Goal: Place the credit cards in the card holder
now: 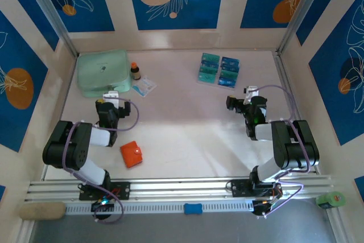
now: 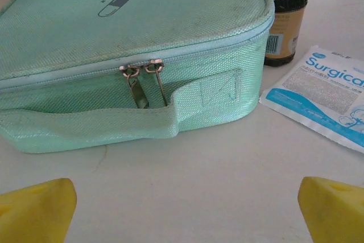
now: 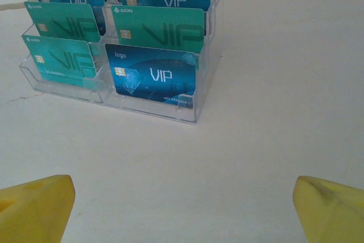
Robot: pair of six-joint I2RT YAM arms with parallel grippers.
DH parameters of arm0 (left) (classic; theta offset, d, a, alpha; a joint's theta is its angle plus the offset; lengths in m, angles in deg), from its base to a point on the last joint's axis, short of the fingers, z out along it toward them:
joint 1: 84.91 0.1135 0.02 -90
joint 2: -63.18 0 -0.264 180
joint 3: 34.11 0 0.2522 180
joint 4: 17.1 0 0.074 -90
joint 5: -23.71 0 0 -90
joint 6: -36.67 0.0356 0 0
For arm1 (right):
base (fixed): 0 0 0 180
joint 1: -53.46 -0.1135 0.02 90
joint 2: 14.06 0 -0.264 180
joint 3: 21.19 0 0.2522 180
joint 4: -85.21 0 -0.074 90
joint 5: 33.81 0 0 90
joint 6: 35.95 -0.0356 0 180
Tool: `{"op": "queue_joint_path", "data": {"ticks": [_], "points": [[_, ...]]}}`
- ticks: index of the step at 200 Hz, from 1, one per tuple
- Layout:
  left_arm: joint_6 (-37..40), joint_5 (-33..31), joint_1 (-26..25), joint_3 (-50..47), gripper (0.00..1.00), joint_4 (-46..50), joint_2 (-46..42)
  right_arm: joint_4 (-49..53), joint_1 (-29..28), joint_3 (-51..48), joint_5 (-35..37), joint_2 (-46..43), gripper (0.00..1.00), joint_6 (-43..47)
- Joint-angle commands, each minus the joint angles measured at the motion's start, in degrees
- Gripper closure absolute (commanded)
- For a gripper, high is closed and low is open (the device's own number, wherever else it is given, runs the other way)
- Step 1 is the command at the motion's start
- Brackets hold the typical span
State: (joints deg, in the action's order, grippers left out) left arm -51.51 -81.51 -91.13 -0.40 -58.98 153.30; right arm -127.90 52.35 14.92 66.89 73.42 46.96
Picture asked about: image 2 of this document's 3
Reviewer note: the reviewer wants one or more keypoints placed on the brown medicine bottle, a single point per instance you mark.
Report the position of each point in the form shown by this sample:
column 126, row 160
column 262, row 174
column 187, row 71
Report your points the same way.
column 284, row 12

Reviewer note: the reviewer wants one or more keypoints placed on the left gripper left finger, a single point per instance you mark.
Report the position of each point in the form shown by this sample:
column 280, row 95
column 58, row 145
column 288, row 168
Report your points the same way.
column 34, row 214

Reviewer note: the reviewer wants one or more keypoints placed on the white blue surgical gauze packet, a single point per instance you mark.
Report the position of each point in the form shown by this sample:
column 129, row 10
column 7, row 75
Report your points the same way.
column 318, row 95

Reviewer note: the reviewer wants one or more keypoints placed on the mint green medicine bag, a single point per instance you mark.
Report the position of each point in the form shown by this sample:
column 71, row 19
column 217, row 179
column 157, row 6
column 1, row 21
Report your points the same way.
column 113, row 35

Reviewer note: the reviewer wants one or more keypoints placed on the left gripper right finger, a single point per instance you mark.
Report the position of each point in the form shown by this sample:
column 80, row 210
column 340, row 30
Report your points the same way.
column 332, row 214

